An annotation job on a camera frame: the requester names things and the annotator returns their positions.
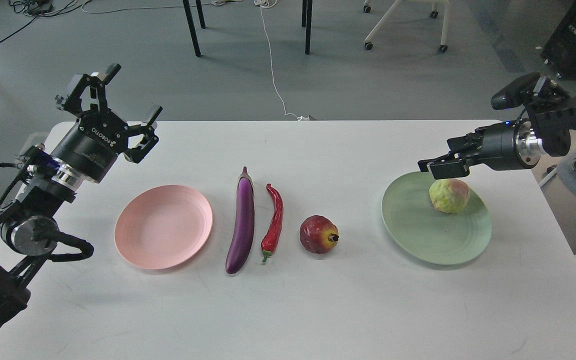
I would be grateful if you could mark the green pink guava fruit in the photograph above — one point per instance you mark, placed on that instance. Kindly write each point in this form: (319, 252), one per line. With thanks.
(449, 195)

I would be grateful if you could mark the white rolling chair base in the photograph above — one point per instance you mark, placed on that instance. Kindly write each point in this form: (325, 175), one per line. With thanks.
(438, 9)

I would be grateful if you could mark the pink plate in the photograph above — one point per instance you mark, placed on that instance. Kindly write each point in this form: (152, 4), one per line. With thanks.
(163, 227)

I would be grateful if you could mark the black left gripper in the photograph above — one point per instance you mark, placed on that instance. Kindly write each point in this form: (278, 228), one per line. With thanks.
(92, 145)

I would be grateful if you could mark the green plate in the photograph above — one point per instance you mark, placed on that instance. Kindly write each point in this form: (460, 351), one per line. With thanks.
(428, 234)

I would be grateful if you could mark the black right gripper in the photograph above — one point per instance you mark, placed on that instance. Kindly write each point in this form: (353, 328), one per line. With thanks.
(503, 146)

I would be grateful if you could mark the red chili pepper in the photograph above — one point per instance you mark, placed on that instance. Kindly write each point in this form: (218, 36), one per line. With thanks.
(270, 241)

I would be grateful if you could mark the black table legs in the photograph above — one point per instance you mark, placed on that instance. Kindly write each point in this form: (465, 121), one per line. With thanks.
(252, 23)

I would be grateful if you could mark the purple eggplant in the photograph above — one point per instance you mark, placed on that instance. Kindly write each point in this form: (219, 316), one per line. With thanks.
(244, 225)

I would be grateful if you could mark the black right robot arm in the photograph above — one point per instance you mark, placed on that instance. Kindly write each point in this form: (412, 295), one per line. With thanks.
(543, 128)

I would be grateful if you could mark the red pomegranate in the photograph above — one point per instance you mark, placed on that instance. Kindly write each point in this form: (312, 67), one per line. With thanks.
(318, 235)

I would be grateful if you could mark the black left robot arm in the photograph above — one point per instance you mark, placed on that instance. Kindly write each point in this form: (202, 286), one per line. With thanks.
(37, 184)

